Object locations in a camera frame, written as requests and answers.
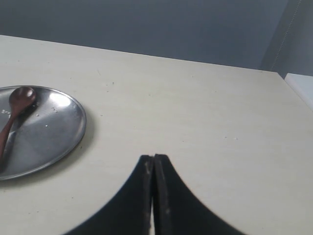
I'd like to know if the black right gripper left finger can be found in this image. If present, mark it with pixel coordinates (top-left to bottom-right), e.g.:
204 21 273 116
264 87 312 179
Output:
67 155 154 235

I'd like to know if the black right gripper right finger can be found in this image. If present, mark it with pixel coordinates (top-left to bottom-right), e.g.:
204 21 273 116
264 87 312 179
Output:
153 154 242 235

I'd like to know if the dark red wooden spoon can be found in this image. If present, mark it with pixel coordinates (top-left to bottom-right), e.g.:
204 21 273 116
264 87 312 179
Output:
0 87 37 169

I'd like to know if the round steel plate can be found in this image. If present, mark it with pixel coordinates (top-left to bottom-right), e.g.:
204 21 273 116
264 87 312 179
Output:
0 86 87 181

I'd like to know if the white side table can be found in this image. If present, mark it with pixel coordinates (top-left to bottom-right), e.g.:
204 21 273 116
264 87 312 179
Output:
285 73 313 110

